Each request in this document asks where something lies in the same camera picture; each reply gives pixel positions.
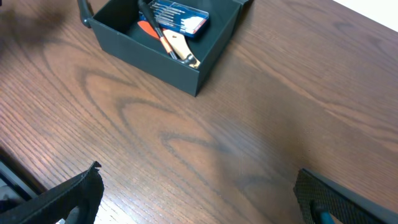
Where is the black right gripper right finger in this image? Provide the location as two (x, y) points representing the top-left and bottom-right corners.
(294, 169), (397, 224)

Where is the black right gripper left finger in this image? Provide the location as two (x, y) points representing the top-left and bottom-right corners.
(1, 161), (104, 224)

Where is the orange scraper wooden handle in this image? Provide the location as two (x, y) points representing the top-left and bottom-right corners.
(137, 21), (200, 69)

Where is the blue precision screwdriver set case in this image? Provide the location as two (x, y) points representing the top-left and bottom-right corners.
(137, 0), (210, 37)

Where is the black open box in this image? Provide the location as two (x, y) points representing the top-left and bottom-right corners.
(78, 0), (251, 96)

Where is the black mounting rail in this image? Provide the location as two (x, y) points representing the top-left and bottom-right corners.
(1, 147), (47, 213)

